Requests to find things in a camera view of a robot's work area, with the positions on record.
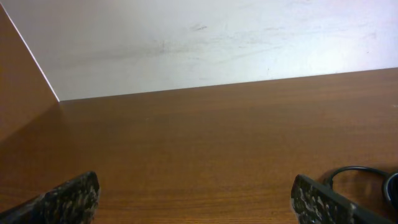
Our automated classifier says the black speckled left gripper right finger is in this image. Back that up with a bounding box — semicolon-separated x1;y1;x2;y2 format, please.
290;175;393;224

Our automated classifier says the thin black USB cable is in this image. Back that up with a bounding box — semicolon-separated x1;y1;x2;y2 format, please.
323;166;398;209

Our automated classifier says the black speckled left gripper left finger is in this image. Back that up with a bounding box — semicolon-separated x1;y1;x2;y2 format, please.
1;171;100;224

